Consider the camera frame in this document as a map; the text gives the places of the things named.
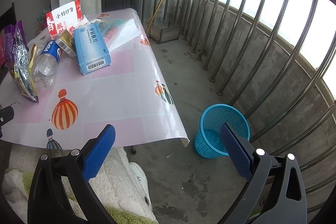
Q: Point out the clear printed plastic bag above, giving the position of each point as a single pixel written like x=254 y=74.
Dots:
x=117 y=32

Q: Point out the white shoe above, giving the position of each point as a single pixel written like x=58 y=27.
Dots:
x=142 y=179

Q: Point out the metal dustpan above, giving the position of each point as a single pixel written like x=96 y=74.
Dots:
x=164 y=31

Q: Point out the red white paper carton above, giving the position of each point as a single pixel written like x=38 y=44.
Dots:
x=65 y=17

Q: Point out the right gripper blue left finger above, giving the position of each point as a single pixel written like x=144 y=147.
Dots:
x=48 y=201

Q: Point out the pepsi plastic bottle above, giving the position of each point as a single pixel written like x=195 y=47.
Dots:
x=47 y=63

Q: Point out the pink balloon pattern tablecloth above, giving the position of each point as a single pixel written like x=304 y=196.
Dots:
x=128 y=94

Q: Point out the gold tissue pack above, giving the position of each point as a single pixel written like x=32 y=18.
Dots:
x=66 y=42

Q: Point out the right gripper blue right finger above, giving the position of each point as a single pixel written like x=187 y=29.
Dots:
x=274 y=191

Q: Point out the purple foil snack bag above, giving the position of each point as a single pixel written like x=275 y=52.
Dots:
x=19 y=61

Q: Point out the steel balcony railing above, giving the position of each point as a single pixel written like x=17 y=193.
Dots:
x=271 y=58

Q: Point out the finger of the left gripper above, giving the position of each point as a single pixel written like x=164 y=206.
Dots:
x=6 y=115

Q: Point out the blue plastic trash basket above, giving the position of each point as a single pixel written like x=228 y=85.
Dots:
x=208 y=142

